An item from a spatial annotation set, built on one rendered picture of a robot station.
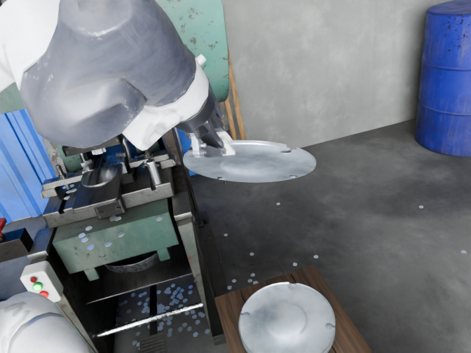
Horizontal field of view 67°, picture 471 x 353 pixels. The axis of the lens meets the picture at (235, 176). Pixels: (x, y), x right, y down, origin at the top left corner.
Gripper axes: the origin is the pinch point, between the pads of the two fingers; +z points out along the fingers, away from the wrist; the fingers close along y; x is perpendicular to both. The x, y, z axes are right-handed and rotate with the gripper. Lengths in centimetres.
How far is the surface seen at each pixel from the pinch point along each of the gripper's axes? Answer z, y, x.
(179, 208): 53, -4, 31
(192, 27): 5.9, 30.6, 10.3
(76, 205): 32, -6, 56
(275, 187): 175, 29, 16
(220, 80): 24.1, 26.7, 9.0
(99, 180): 41, 4, 55
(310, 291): 64, -30, -12
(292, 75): 171, 109, 3
